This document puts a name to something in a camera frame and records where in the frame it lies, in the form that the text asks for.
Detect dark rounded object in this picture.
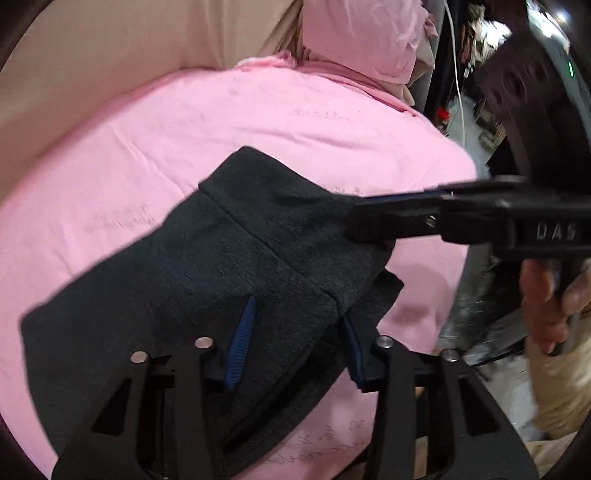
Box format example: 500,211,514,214
475,25,591,185

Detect dark grey pants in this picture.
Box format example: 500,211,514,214
19,145,404,462

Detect pink bedsheet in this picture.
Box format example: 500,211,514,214
0,51,478,480

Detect white cable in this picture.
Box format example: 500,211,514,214
444,0,468,137

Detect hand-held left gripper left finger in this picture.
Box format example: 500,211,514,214
53,295,257,480

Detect pink pillow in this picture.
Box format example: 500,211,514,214
300,0,439,86

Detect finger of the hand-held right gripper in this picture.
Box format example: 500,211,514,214
360,176,532,205
345,194,445,244

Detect person's right hand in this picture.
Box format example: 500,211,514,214
519,260,591,356

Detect beige draped cloth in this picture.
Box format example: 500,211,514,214
0,0,305,204

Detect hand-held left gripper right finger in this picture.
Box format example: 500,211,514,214
342,316,539,480

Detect person's beige trousers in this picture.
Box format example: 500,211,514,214
526,311,591,464

